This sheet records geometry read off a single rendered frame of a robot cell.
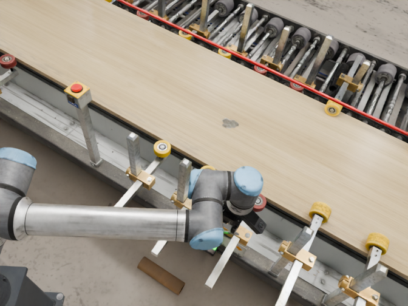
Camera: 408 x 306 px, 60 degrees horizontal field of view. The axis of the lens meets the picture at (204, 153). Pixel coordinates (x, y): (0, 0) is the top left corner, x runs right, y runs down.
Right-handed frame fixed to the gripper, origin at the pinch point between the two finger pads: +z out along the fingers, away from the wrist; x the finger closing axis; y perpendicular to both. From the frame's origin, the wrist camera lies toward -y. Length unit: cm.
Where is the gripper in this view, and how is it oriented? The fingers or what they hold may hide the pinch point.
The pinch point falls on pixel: (234, 231)
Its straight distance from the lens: 135.2
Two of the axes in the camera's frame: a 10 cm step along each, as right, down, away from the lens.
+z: -1.0, 5.7, 8.1
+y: -8.5, -4.7, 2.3
